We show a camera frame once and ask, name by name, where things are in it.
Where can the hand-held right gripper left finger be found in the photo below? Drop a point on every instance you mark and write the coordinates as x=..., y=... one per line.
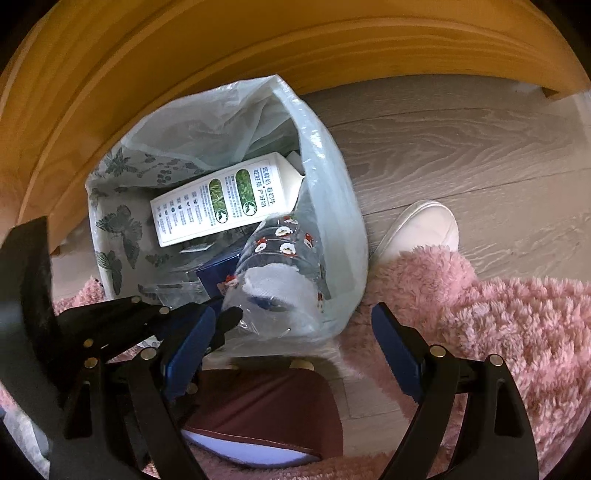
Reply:
x=189, y=355

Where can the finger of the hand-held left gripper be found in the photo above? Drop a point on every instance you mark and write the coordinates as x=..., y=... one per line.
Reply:
x=229, y=321
x=120, y=318

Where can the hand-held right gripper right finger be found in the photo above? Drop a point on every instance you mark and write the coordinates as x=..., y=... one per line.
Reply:
x=397, y=350

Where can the dark blue cardboard box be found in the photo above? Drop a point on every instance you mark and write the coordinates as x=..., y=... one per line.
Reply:
x=217, y=272

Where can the clear floral plastic container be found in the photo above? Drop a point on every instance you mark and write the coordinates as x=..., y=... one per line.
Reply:
x=277, y=277

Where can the clear plastic packaging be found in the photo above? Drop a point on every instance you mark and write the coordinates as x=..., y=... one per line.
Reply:
x=175, y=282

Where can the floral print waste bin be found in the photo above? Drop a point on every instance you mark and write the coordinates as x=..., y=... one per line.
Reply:
x=115, y=221

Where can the white milk carton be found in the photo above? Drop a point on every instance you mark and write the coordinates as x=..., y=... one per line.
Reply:
x=221, y=203

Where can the trash bin with plastic liner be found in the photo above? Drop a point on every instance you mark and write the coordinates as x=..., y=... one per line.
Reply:
x=332, y=207

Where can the dark red stool seat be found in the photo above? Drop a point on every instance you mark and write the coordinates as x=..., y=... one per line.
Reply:
x=263, y=406

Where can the white shoe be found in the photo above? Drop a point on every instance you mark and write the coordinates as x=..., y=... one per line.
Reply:
x=415, y=230

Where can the wooden bed frame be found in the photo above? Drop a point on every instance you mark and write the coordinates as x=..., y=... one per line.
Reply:
x=138, y=69

